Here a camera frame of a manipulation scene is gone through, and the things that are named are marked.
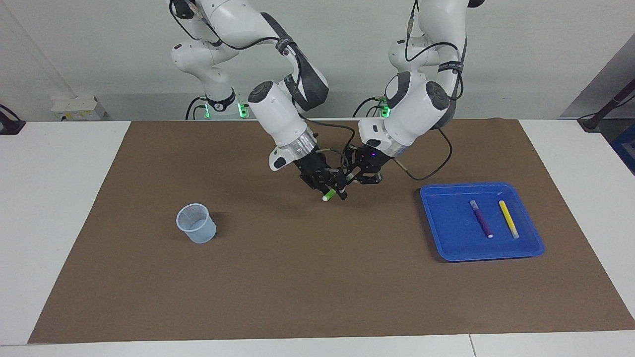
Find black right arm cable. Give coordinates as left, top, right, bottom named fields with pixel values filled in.
left=169, top=0, right=358, bottom=172

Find yellow pen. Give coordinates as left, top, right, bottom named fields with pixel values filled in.
left=499, top=200, right=520, bottom=239

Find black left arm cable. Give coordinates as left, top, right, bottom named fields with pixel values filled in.
left=392, top=0, right=469, bottom=181

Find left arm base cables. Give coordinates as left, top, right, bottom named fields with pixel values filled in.
left=353, top=95, right=392, bottom=119

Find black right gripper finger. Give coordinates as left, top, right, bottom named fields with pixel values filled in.
left=309, top=176, right=332, bottom=197
left=325, top=169, right=348, bottom=201

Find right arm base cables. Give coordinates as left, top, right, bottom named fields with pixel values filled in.
left=186, top=96, right=258, bottom=120

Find blue plastic tray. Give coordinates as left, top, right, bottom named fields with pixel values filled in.
left=420, top=182, right=545, bottom=262

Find white wall socket box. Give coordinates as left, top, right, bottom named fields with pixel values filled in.
left=51, top=96, right=106, bottom=122

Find purple pen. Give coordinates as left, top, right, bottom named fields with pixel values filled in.
left=469, top=199, right=494, bottom=238

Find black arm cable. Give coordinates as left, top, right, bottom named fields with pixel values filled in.
left=392, top=0, right=469, bottom=181
left=169, top=0, right=358, bottom=172

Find blue box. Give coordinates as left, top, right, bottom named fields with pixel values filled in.
left=610, top=124, right=635, bottom=175

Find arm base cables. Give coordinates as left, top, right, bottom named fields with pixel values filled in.
left=186, top=96, right=258, bottom=120
left=353, top=95, right=392, bottom=119

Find black table clamp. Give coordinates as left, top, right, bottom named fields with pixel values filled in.
left=0, top=104, right=26, bottom=135

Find black stand with pole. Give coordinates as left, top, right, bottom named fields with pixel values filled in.
left=578, top=79, right=635, bottom=132

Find brown table mat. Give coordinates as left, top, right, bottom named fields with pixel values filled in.
left=27, top=118, right=635, bottom=344

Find clear plastic cup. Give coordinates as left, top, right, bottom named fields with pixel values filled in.
left=176, top=203, right=217, bottom=244

